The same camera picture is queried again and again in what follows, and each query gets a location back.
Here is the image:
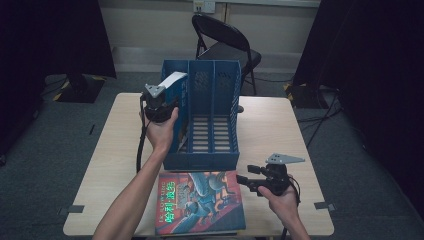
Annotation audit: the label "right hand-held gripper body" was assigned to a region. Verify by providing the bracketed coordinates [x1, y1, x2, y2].
[258, 153, 306, 197]

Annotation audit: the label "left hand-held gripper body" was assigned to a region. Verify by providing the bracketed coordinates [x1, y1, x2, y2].
[141, 83, 179, 124]

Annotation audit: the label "blue book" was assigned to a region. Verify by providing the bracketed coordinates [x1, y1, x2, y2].
[157, 71, 189, 154]

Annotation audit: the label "blue plastic file rack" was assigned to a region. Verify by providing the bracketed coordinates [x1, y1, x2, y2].
[160, 59, 242, 171]

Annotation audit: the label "red illustrated book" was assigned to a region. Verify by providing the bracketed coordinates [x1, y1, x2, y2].
[154, 170, 247, 236]

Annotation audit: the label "person's right hand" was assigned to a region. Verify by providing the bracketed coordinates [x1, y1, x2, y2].
[258, 185, 300, 228]

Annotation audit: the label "person's left hand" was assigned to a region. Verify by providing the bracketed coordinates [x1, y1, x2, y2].
[139, 107, 180, 154]

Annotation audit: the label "grey tape strip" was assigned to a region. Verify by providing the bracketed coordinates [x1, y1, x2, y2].
[314, 201, 337, 213]
[59, 204, 85, 216]

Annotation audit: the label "black stand base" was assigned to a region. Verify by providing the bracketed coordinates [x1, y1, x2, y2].
[53, 73, 108, 104]
[284, 83, 334, 109]

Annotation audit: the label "black folding chair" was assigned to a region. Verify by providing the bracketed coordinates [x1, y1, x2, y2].
[191, 13, 263, 98]

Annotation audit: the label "black curtain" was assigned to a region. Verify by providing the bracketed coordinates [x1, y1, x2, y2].
[0, 0, 118, 158]
[293, 0, 424, 211]

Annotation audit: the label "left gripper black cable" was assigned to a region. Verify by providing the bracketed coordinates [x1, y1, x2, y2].
[135, 94, 149, 174]

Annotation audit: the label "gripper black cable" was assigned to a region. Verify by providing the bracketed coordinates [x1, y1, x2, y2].
[281, 176, 303, 240]
[135, 94, 149, 174]

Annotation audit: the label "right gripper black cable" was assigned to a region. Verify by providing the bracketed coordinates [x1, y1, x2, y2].
[281, 176, 303, 240]

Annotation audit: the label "black floor cables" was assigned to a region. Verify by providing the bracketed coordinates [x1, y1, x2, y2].
[296, 89, 344, 149]

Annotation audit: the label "white wall socket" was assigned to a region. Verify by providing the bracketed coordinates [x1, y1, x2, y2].
[193, 0, 216, 14]

